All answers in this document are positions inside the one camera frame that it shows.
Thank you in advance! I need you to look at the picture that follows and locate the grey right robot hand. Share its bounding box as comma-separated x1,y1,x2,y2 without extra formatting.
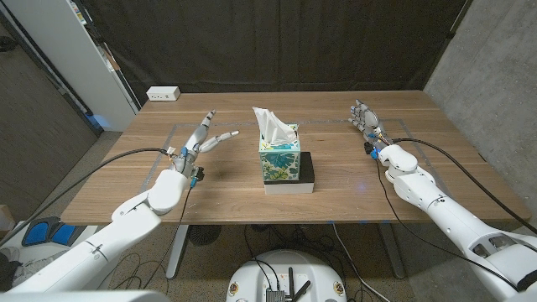
347,99,394,148

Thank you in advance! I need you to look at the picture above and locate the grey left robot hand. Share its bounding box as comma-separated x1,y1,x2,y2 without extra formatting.
169,109,240,180

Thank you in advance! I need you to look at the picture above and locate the white tissue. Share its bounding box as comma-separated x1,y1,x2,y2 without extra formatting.
252,106,298,146

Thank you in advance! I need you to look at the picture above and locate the teal floral tissue box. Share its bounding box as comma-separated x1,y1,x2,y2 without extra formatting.
258,123,302,182

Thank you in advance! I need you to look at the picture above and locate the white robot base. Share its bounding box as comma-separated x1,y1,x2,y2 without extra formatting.
225,249,348,302

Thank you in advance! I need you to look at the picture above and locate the black and white box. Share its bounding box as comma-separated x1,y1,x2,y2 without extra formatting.
263,151,315,195

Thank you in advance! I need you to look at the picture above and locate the white power strip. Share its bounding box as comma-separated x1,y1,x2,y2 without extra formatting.
145,86,182,102

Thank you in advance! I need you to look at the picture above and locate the black round fan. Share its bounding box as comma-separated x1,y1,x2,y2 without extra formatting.
187,224,222,247

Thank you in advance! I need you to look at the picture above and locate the white table leg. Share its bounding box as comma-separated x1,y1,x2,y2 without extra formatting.
165,224,190,281

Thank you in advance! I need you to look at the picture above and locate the black backdrop curtain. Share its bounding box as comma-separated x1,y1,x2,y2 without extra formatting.
81,0,469,106

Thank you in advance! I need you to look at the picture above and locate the grey table leg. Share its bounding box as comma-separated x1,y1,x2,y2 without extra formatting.
377,222,407,280

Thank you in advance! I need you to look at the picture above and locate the white cabinet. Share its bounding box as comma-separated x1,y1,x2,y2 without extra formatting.
2,0,142,133

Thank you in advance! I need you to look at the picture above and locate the black antenna device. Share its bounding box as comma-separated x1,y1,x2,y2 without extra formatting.
265,267,312,302

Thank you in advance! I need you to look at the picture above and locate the blue and black foot pedal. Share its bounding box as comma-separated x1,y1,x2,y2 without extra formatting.
20,216,79,247

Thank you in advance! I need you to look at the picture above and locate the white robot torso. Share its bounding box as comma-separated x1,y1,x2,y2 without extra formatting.
0,289,171,302

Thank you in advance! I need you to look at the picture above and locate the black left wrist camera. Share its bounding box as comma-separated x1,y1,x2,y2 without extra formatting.
190,166,206,188

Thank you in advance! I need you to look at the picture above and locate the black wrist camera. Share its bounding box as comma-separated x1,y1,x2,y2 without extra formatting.
190,166,206,188
363,141,381,160

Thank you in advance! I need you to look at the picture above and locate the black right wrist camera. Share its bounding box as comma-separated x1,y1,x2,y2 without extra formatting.
363,141,381,160

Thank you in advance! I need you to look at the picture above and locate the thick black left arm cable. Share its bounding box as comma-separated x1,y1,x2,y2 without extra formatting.
0,147,171,248

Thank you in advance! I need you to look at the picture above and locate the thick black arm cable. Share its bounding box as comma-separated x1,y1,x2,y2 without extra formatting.
0,147,171,248
392,137,537,235

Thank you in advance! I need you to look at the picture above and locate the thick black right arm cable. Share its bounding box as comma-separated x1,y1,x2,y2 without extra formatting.
392,137,537,235

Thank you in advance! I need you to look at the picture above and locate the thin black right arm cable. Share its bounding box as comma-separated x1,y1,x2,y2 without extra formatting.
375,158,520,291

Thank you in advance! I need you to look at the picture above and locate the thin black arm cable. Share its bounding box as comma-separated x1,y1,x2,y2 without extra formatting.
142,184,195,290
375,158,520,291

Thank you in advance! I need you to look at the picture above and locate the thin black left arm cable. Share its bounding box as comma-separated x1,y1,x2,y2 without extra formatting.
142,184,195,290

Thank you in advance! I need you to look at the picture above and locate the black floor cable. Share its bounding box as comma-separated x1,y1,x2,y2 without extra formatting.
242,224,280,290

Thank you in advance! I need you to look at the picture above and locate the white floor cable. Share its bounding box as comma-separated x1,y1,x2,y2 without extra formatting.
331,222,391,302

